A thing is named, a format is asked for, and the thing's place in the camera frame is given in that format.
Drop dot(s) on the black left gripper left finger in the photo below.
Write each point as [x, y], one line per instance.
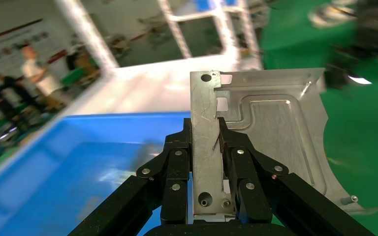
[174, 169]

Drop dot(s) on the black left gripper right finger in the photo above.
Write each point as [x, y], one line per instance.
[251, 182]

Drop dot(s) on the stamped sheet metal plate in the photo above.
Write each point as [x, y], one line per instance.
[273, 130]

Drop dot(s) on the white metal shelf rack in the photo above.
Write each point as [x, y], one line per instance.
[156, 84]

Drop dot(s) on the blue plastic bin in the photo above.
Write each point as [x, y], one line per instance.
[62, 176]

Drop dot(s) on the person in white shirt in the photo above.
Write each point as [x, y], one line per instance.
[37, 73]

